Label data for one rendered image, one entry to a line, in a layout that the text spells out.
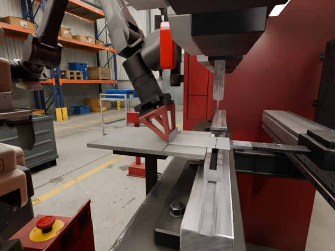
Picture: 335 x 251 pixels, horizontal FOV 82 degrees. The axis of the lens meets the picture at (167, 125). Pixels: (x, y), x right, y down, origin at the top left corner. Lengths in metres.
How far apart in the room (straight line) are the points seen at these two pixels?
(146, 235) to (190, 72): 1.08
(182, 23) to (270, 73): 1.14
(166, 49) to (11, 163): 0.78
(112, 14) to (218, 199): 0.47
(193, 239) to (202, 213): 0.03
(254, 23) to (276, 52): 1.13
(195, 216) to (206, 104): 1.08
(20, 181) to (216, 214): 0.78
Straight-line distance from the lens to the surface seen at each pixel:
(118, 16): 0.53
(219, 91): 0.39
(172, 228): 0.35
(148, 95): 0.44
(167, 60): 0.29
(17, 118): 0.82
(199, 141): 0.45
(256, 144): 0.45
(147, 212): 0.43
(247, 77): 1.29
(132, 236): 0.39
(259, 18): 0.20
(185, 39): 0.21
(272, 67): 1.32
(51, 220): 0.59
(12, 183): 0.92
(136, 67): 0.45
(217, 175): 0.34
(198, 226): 0.25
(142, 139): 0.47
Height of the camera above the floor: 1.13
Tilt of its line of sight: 12 degrees down
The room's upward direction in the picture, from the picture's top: straight up
